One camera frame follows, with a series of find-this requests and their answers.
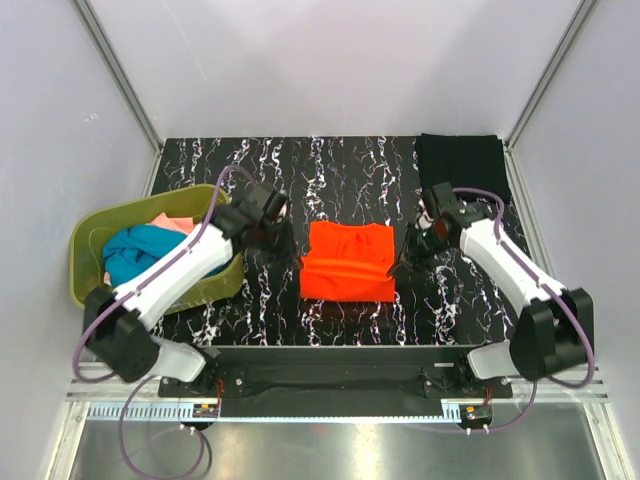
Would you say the left aluminium corner post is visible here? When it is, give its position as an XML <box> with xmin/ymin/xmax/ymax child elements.
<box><xmin>69</xmin><ymin>0</ymin><xmax>164</xmax><ymax>154</ymax></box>

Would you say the folded black t shirt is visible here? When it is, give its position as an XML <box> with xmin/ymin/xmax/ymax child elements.
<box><xmin>415</xmin><ymin>133</ymin><xmax>512</xmax><ymax>204</ymax></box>

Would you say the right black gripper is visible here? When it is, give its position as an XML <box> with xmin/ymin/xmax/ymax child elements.
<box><xmin>388</xmin><ymin>222</ymin><xmax>453</xmax><ymax>280</ymax></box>

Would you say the aluminium frame rail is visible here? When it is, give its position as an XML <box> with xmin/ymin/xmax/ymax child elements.
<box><xmin>64</xmin><ymin>363</ymin><xmax>166</xmax><ymax>401</ymax></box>

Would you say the orange t shirt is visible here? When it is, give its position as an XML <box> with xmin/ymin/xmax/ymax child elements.
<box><xmin>299</xmin><ymin>221</ymin><xmax>396</xmax><ymax>303</ymax></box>

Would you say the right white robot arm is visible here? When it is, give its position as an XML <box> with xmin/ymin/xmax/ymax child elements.
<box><xmin>387</xmin><ymin>183</ymin><xmax>596</xmax><ymax>397</ymax></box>

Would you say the olive green plastic basket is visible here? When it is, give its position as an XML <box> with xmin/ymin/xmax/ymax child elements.
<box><xmin>69</xmin><ymin>184</ymin><xmax>244</xmax><ymax>314</ymax></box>

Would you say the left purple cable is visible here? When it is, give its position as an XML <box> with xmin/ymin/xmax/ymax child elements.
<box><xmin>73</xmin><ymin>164</ymin><xmax>259</xmax><ymax>476</ymax></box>

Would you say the teal t shirt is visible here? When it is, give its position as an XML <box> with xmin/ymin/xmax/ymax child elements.
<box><xmin>102</xmin><ymin>224</ymin><xmax>229</xmax><ymax>290</ymax></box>

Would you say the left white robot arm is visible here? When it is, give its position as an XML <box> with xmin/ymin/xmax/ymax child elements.
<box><xmin>81</xmin><ymin>183</ymin><xmax>298</xmax><ymax>396</ymax></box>

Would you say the right aluminium corner post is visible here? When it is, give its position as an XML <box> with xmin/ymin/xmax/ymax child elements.
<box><xmin>505</xmin><ymin>0</ymin><xmax>599</xmax><ymax>149</ymax></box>

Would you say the pink t shirt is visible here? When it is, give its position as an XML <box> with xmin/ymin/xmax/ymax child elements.
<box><xmin>150</xmin><ymin>212</ymin><xmax>195</xmax><ymax>235</ymax></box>

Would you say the aluminium corner post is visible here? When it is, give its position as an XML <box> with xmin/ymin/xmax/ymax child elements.
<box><xmin>505</xmin><ymin>0</ymin><xmax>599</xmax><ymax>149</ymax></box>
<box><xmin>69</xmin><ymin>0</ymin><xmax>164</xmax><ymax>154</ymax></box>

